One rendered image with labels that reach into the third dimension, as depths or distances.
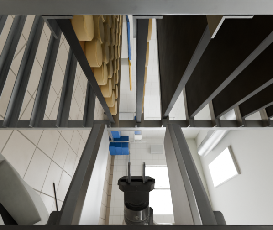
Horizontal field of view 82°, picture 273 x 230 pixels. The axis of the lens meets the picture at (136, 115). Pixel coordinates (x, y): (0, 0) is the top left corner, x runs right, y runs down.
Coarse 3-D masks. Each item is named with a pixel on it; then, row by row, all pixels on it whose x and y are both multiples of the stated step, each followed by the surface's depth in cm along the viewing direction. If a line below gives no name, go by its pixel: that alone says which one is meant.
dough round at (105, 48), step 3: (105, 42) 35; (102, 45) 34; (105, 45) 34; (102, 48) 34; (105, 48) 34; (108, 48) 38; (102, 51) 34; (105, 51) 34; (108, 51) 38; (102, 54) 34; (105, 54) 34; (108, 54) 38; (102, 57) 35; (105, 57) 35; (108, 57) 38; (102, 60) 35; (105, 60) 35; (108, 60) 38
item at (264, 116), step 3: (264, 108) 55; (261, 111) 56; (264, 111) 55; (261, 114) 56; (264, 114) 55; (267, 114) 54; (261, 117) 56; (264, 117) 55; (267, 117) 53; (264, 120) 55; (267, 120) 53; (270, 120) 56; (264, 123) 55; (267, 123) 53; (270, 123) 55; (264, 126) 55; (267, 126) 54; (270, 126) 55
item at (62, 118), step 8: (72, 56) 65; (72, 64) 64; (72, 72) 63; (64, 80) 59; (72, 80) 61; (64, 88) 59; (72, 88) 60; (64, 96) 59; (72, 96) 59; (64, 104) 58; (64, 112) 57; (56, 120) 53; (64, 120) 56
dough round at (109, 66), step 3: (108, 63) 40; (111, 63) 42; (108, 66) 40; (111, 66) 42; (108, 69) 40; (111, 69) 42; (108, 72) 40; (111, 72) 42; (108, 75) 41; (111, 75) 42
